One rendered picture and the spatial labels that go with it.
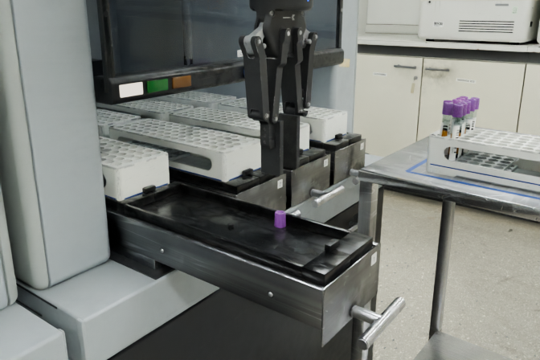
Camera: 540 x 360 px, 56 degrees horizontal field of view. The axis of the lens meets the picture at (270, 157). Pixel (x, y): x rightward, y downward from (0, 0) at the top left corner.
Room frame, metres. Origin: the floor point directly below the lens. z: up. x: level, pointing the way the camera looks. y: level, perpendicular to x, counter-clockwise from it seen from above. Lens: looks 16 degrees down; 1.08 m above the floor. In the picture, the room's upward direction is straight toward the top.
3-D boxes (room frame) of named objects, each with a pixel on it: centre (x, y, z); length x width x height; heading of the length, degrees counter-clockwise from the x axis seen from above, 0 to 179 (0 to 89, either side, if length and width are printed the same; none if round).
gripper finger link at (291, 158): (0.65, -0.02, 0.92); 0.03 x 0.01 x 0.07; 53
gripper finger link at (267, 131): (0.60, 0.01, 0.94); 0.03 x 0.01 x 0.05; 143
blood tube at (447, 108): (0.81, -0.28, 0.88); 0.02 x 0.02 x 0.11
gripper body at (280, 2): (0.63, -0.01, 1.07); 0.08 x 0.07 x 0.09; 143
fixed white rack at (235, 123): (1.02, 0.07, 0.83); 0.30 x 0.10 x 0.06; 53
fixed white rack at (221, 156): (0.90, 0.16, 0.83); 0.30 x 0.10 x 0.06; 53
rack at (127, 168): (0.82, 0.30, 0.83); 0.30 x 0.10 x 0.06; 53
